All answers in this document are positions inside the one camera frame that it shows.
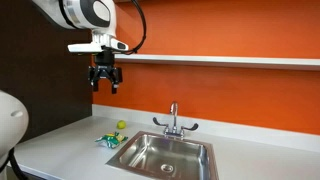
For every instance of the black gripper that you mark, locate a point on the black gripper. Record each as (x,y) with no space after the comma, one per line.
(104,70)

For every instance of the small green ball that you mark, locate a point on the small green ball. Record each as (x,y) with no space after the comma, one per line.
(121,124)

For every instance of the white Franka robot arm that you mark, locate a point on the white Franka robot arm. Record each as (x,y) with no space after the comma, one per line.
(83,13)

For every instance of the white wall shelf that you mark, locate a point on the white wall shelf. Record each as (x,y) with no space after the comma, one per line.
(216,61)

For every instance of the green snack packet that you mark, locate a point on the green snack packet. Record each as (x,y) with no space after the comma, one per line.
(111,140)

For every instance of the stainless steel sink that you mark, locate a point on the stainless steel sink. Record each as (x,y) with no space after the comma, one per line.
(156,156)

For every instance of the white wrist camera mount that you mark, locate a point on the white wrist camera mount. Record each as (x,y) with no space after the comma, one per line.
(83,47)

